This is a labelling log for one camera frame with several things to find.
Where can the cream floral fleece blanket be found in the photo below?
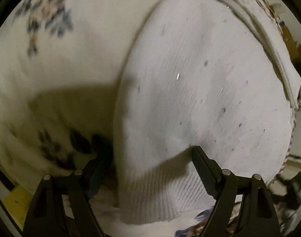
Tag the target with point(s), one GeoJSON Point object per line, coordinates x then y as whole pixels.
{"type": "Point", "coordinates": [61, 67]}

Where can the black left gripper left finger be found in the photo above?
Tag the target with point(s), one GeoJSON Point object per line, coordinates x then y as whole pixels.
{"type": "Point", "coordinates": [60, 205]}

